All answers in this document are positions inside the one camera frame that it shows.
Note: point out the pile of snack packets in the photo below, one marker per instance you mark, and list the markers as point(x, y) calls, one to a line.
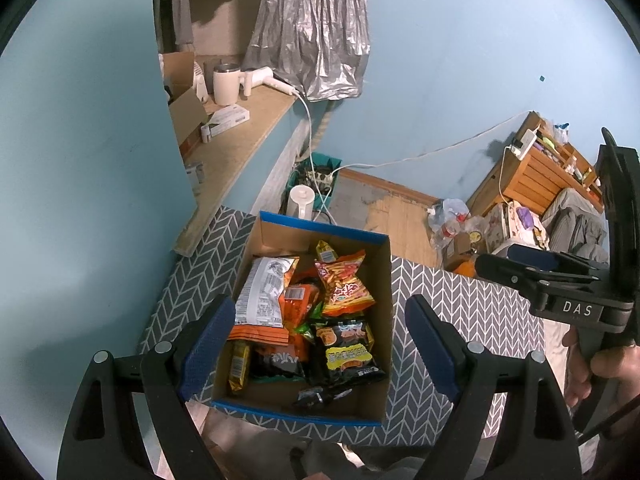
point(345, 290)

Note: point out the white mug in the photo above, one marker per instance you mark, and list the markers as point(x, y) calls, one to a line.
point(226, 85)

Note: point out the white charger block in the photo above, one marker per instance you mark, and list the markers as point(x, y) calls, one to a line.
point(524, 142)

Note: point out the silver foil curtain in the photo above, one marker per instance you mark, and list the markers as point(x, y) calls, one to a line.
point(315, 25)

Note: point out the hanging grey clothes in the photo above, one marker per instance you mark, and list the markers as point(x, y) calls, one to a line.
point(182, 5)

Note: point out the white electric kettle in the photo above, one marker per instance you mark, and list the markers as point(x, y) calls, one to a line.
point(301, 202)

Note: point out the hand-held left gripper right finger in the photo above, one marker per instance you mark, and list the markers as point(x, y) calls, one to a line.
point(432, 345)

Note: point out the grey duvet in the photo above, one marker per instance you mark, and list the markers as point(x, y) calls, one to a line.
point(575, 225)

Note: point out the printed pillow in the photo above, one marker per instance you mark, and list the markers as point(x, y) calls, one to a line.
point(510, 225)

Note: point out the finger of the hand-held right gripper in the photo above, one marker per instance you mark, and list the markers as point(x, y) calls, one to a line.
point(500, 267)
point(535, 257)

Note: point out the person's right hand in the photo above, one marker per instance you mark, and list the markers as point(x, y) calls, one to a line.
point(615, 375)

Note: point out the flat white box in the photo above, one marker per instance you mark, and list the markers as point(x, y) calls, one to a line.
point(227, 119)

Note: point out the white power strip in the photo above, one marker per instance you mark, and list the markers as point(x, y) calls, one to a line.
point(317, 178)

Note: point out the wooden headboard shelf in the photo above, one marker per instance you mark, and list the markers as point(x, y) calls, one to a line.
point(542, 170)

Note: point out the orange drink bottle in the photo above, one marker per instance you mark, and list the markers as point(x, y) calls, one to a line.
point(465, 267)

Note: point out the beige bed sheet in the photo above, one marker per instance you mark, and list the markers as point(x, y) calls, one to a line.
point(555, 360)

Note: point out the flat cardboard sheet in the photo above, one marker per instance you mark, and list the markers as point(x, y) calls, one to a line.
point(405, 220)

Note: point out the bag of plastic bottles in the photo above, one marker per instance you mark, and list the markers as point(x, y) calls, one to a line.
point(452, 217)

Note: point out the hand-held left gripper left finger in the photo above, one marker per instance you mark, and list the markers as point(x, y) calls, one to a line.
point(207, 345)

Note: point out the blue-edged cardboard box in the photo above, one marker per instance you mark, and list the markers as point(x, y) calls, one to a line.
point(280, 235)

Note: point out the teal storage crate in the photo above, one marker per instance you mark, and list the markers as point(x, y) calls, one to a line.
point(292, 180)

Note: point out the grey herringbone table cover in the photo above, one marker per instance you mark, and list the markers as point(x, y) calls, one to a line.
point(450, 285)

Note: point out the white hair dryer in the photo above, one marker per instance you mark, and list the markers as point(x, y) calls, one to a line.
point(260, 77)

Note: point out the open brown cardboard box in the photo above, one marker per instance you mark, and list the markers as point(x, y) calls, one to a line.
point(187, 110)

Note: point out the white plastic container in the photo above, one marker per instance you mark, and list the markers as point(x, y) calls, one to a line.
point(202, 85)

